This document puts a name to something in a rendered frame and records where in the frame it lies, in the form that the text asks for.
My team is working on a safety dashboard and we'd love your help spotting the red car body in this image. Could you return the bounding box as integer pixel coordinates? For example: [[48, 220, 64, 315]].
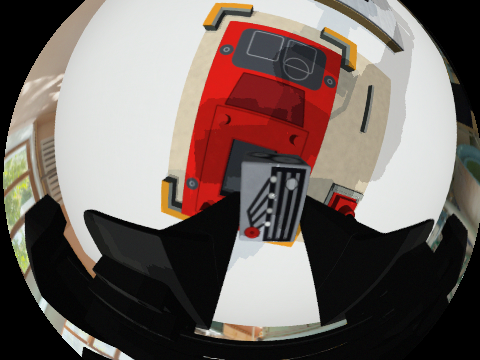
[[181, 20, 341, 216]]

